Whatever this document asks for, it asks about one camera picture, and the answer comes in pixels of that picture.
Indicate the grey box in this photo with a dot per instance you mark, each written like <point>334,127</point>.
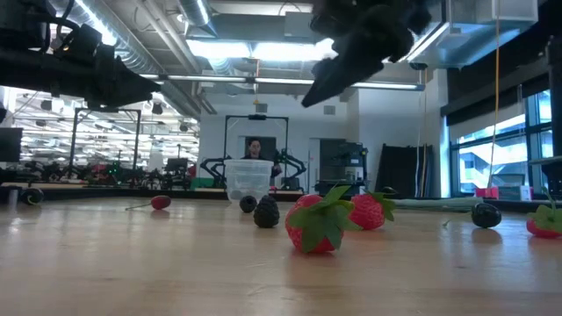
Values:
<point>513,193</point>

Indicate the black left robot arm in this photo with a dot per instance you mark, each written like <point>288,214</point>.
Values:
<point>26,70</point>

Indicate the clear plastic tupperware cup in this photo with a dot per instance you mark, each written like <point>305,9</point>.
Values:
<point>248,175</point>

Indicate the long ceiling light bar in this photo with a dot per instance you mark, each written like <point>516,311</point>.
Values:
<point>285,81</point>

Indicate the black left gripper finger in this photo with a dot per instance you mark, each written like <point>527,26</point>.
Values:
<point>131,83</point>

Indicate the red strawberry green leaves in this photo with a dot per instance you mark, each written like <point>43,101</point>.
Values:
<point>303,237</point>
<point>366,215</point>
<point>542,230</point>

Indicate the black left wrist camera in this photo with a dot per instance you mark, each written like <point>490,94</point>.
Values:
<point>85,41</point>

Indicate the dark cherry green stem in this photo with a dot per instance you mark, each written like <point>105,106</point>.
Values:
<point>485,215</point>
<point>31,196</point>

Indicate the black curtain panel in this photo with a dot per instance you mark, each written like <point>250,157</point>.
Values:
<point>401,171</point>

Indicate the red cherry with stem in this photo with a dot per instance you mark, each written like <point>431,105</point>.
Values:
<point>160,202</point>

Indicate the black equipment panel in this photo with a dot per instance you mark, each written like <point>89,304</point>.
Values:
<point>342,158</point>

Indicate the black aluminium table frame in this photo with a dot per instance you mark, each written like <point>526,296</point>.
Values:
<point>110,193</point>

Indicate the bumpy blackberry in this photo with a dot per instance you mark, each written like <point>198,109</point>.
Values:
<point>266,213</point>

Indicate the black monitor screen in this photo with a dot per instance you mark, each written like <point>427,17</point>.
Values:
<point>11,145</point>

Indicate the dark round blueberry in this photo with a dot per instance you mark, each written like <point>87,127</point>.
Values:
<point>247,204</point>

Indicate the black vertical pole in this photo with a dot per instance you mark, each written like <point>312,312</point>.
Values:
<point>554,109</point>

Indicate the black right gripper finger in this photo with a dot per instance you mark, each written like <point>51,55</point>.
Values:
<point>351,66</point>
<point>322,69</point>

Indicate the black background station frame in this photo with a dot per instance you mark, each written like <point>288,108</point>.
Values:
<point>257,117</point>
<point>105,109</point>

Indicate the large glass window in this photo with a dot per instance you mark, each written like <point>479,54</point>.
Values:
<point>492,149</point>

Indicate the black background robot arm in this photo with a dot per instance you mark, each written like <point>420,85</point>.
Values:
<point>294,164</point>
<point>211,164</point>

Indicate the silver rectangular air duct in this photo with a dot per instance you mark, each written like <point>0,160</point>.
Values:
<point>461,44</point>

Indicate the green box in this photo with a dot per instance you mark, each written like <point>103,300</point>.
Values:
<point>202,183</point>

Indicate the person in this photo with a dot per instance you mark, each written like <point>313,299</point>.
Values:
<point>254,148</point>

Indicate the red plastic box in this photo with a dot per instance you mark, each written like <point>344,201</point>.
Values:
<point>486,192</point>

